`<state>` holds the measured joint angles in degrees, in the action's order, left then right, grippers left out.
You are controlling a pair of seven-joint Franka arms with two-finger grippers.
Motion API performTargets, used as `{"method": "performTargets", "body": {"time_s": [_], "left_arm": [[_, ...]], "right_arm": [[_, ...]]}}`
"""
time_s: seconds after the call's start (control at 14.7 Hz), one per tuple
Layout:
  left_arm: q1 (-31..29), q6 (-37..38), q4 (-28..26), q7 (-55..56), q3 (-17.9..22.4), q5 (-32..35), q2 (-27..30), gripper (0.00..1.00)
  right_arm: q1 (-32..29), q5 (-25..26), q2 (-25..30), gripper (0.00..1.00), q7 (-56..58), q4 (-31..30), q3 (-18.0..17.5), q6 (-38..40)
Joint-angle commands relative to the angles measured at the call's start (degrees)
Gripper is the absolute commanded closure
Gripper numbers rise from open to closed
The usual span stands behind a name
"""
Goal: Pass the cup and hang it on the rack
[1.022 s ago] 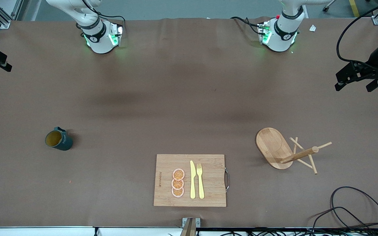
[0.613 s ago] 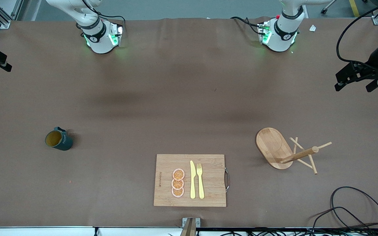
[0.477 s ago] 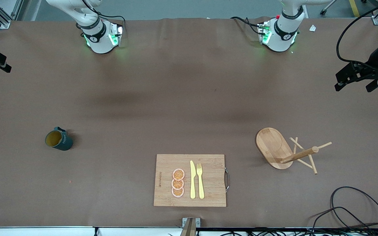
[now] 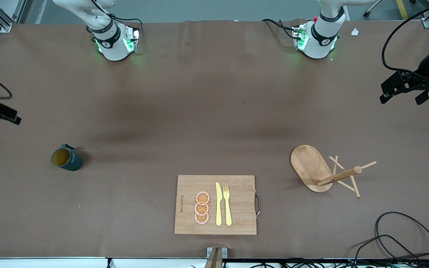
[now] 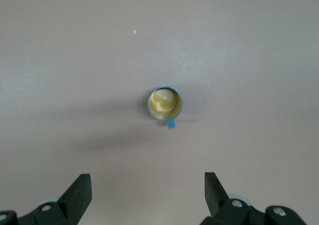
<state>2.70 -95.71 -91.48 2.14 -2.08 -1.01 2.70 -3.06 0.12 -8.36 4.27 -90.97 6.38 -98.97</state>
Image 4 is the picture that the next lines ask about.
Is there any dark teal cup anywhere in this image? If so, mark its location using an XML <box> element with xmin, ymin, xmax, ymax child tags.
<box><xmin>51</xmin><ymin>144</ymin><xmax>84</xmax><ymax>172</ymax></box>

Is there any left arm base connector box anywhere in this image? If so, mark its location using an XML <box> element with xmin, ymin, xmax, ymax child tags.
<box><xmin>292</xmin><ymin>24</ymin><xmax>309</xmax><ymax>51</ymax></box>

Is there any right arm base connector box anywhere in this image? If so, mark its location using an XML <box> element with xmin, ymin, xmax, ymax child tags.
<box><xmin>124</xmin><ymin>25</ymin><xmax>140</xmax><ymax>53</ymax></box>

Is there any wooden mug rack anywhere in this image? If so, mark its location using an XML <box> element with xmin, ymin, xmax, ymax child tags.
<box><xmin>290</xmin><ymin>144</ymin><xmax>378</xmax><ymax>198</ymax></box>

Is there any chair base leg with caster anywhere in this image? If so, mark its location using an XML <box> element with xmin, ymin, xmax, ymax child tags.
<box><xmin>363</xmin><ymin>0</ymin><xmax>383</xmax><ymax>18</ymax></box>

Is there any brown table cover sheet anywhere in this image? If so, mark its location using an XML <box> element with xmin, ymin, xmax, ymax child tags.
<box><xmin>0</xmin><ymin>19</ymin><xmax>429</xmax><ymax>260</ymax></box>

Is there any wooden cutting board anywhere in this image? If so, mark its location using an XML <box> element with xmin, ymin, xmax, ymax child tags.
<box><xmin>174</xmin><ymin>175</ymin><xmax>261</xmax><ymax>236</ymax></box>

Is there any yellow plastic fork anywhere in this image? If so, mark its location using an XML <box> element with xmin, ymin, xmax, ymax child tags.
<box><xmin>223</xmin><ymin>185</ymin><xmax>233</xmax><ymax>227</ymax></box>

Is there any yellow plastic knife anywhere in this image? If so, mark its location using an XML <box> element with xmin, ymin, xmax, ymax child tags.
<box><xmin>215</xmin><ymin>182</ymin><xmax>223</xmax><ymax>226</ymax></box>

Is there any black floor cable loop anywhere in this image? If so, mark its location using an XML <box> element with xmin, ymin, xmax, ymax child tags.
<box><xmin>350</xmin><ymin>234</ymin><xmax>423</xmax><ymax>263</ymax></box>
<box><xmin>375</xmin><ymin>211</ymin><xmax>429</xmax><ymax>261</ymax></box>

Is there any black base power cable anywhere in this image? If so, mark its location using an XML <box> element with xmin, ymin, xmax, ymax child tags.
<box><xmin>261</xmin><ymin>18</ymin><xmax>299</xmax><ymax>39</ymax></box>
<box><xmin>108</xmin><ymin>15</ymin><xmax>143</xmax><ymax>29</ymax></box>

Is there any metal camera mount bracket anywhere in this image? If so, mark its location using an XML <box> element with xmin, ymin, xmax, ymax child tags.
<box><xmin>206</xmin><ymin>247</ymin><xmax>228</xmax><ymax>268</ymax></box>

